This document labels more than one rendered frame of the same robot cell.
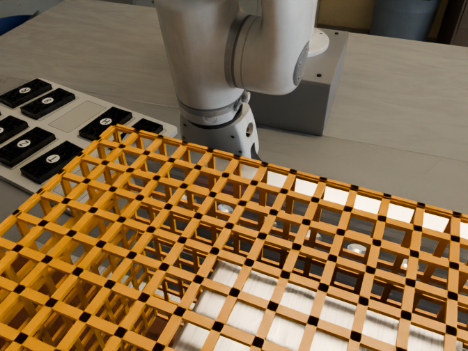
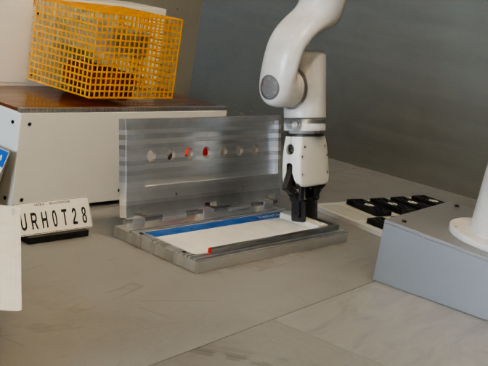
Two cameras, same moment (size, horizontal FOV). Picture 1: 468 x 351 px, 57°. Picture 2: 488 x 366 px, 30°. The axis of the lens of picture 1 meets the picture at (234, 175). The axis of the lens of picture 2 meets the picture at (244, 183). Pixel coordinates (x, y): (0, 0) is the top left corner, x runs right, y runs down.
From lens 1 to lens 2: 1.93 m
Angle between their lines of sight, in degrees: 93
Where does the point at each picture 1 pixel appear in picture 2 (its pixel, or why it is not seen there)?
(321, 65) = (428, 230)
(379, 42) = not seen: outside the picture
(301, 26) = (266, 62)
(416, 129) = (367, 316)
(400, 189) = (276, 275)
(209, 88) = not seen: hidden behind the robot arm
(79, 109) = not seen: hidden behind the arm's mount
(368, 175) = (302, 273)
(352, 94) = (458, 317)
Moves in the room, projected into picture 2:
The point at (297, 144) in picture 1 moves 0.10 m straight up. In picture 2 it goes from (363, 269) to (373, 216)
